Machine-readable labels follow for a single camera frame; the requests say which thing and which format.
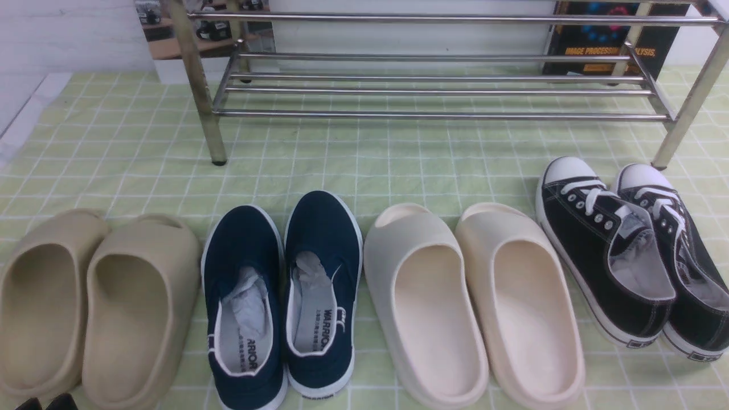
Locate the green checked floor cloth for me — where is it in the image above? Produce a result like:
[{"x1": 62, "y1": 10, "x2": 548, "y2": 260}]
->
[{"x1": 1, "y1": 68, "x2": 728, "y2": 409}]

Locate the black lace sneaker left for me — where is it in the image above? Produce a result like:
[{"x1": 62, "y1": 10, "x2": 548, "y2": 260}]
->
[{"x1": 536, "y1": 156, "x2": 677, "y2": 349}]

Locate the leaning picture board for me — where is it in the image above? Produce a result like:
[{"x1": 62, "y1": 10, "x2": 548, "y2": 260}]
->
[{"x1": 134, "y1": 1, "x2": 275, "y2": 60}]

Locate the dark image processing book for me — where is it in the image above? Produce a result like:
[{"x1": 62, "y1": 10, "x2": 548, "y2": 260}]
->
[{"x1": 542, "y1": 2, "x2": 679, "y2": 79}]

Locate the black lace sneaker right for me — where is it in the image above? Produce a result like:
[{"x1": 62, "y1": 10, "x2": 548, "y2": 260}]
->
[{"x1": 612, "y1": 163, "x2": 728, "y2": 362}]

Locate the tan slipper far left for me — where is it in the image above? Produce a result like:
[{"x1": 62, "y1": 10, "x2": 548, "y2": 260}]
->
[{"x1": 1, "y1": 208, "x2": 110, "y2": 399}]

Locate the black object bottom left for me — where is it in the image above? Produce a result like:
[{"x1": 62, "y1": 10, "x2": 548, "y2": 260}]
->
[{"x1": 14, "y1": 393, "x2": 79, "y2": 410}]

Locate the cream slipper left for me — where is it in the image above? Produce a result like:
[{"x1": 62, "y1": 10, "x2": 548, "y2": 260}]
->
[{"x1": 363, "y1": 203, "x2": 489, "y2": 409}]

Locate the cream slipper right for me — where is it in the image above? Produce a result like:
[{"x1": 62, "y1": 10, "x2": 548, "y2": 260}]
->
[{"x1": 454, "y1": 203, "x2": 585, "y2": 409}]

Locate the tan slipper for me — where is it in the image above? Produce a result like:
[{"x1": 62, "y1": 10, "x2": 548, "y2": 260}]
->
[
  {"x1": 81, "y1": 214, "x2": 202, "y2": 409},
  {"x1": 1, "y1": 208, "x2": 110, "y2": 399}
]

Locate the metal shoe rack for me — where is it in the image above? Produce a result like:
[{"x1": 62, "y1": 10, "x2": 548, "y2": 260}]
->
[{"x1": 169, "y1": 1, "x2": 727, "y2": 170}]

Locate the black lace sneaker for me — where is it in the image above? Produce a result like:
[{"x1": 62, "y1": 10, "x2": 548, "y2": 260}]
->
[
  {"x1": 612, "y1": 163, "x2": 728, "y2": 362},
  {"x1": 536, "y1": 156, "x2": 677, "y2": 349}
]

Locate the navy canvas shoe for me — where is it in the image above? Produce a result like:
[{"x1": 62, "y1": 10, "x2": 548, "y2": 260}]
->
[
  {"x1": 282, "y1": 190, "x2": 363, "y2": 400},
  {"x1": 201, "y1": 205, "x2": 288, "y2": 409}
]

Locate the cream slipper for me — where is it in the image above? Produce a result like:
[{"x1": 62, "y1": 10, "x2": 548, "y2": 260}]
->
[
  {"x1": 363, "y1": 203, "x2": 489, "y2": 409},
  {"x1": 454, "y1": 203, "x2": 585, "y2": 409}
]

